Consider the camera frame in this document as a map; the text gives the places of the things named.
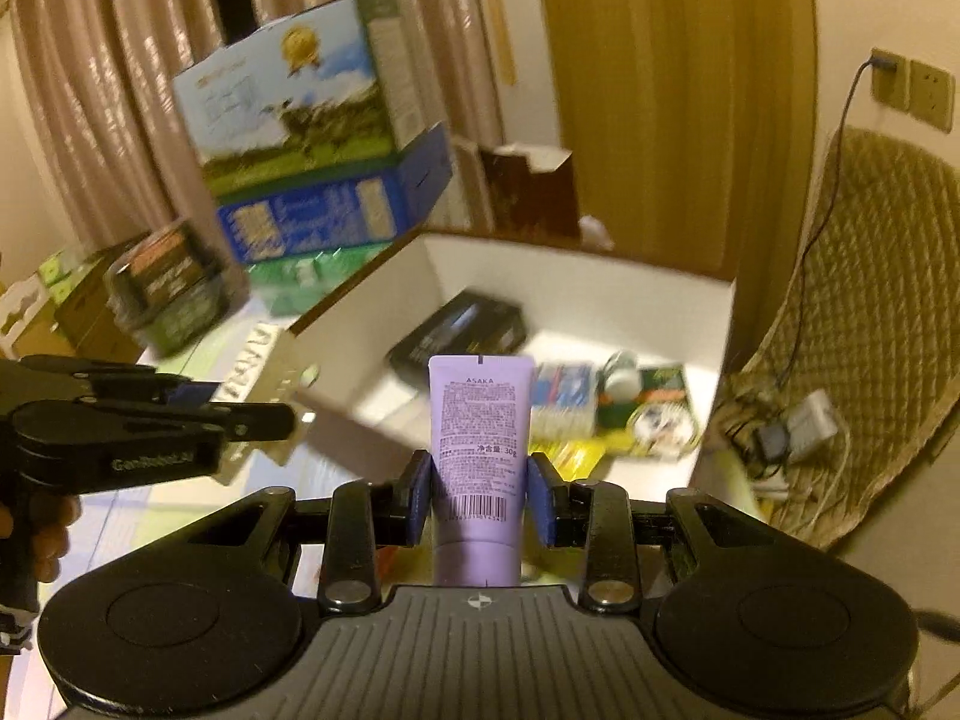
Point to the dark red paper bag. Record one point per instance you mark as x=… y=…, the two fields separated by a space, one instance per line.
x=532 y=190

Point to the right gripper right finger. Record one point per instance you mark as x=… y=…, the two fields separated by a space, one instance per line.
x=594 y=518

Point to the brown cardboard boxes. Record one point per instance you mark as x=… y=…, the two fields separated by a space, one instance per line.
x=69 y=318

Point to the wall socket with plug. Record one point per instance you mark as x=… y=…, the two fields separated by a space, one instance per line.
x=890 y=82

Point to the person left hand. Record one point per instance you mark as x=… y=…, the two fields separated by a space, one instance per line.
x=49 y=518

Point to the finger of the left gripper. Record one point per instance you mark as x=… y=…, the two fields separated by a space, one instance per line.
x=251 y=422
x=187 y=391

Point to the green lip salve card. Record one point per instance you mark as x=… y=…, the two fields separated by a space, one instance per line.
x=660 y=423

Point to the cow picture milk carton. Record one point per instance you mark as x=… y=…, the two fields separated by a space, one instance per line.
x=309 y=92

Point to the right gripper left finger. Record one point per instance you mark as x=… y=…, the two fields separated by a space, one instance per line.
x=363 y=518

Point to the green lip salve jar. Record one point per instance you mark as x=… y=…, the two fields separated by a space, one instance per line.
x=620 y=378

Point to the green drink pack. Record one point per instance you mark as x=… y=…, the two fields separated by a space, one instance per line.
x=288 y=287

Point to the quilted tan chair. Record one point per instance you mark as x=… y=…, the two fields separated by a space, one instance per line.
x=872 y=318

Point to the blue dental floss box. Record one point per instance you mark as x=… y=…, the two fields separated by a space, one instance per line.
x=563 y=401

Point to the blue milk carton box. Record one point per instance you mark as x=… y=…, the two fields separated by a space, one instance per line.
x=372 y=203

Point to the black shaver product box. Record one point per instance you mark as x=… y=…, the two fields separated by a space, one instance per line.
x=470 y=324

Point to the yellow snack packet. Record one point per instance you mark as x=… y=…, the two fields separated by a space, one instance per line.
x=572 y=459

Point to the purple cream tube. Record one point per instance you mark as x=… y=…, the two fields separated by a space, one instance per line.
x=480 y=421

